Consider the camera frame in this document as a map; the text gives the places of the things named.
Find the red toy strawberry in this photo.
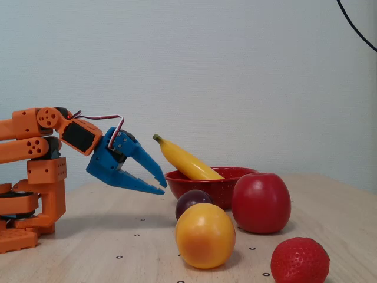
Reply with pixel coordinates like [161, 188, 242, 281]
[270, 236, 330, 283]

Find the white red servo wire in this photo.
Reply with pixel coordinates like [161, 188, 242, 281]
[69, 110, 125, 150]

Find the yellow orange toy fruit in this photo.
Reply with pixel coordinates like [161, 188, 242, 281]
[174, 202, 236, 269]

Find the orange robot base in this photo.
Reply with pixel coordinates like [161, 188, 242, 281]
[0, 182, 41, 254]

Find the red toy apple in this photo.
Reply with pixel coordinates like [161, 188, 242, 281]
[231, 172, 292, 235]

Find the black hanging cable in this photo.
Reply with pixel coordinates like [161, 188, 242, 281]
[336, 0, 377, 53]

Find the yellow toy banana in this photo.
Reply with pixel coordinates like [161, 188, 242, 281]
[153, 134, 225, 180]

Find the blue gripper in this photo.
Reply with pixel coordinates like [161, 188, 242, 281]
[85, 126, 168, 196]

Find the dark purple toy plum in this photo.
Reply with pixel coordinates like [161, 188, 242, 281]
[175, 189, 213, 221]

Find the red speckled bowl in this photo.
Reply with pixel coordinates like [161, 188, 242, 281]
[163, 166, 260, 210]

